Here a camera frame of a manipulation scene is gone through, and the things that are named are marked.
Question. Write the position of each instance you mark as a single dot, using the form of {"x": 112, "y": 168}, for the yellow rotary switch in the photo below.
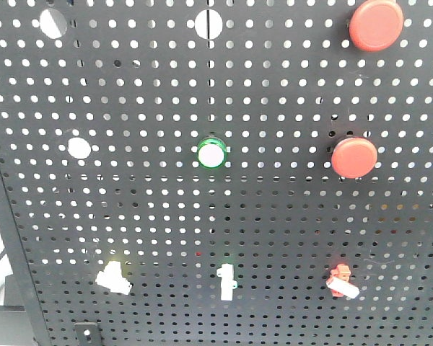
{"x": 111, "y": 277}

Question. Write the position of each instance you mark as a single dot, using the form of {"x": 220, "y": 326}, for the red rotary switch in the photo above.
{"x": 338, "y": 282}

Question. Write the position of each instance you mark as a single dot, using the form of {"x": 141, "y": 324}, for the green illuminated push button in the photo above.
{"x": 211, "y": 152}

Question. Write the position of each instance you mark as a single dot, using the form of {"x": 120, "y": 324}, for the black perforated pegboard panel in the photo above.
{"x": 102, "y": 107}

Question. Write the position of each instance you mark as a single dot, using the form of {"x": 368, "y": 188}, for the lower red mushroom button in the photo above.
{"x": 354, "y": 157}

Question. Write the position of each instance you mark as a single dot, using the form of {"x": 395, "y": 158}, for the red mushroom button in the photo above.
{"x": 354, "y": 157}
{"x": 376, "y": 25}

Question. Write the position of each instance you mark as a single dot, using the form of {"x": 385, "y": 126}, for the left black desk clamp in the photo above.
{"x": 88, "y": 334}

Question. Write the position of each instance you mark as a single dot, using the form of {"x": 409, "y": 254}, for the upper red mushroom button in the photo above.
{"x": 376, "y": 25}

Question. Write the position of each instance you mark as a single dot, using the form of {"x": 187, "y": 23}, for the black box on desk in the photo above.
{"x": 15, "y": 328}

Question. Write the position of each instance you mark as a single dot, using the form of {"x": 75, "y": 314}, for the green rotary switch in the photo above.
{"x": 227, "y": 281}

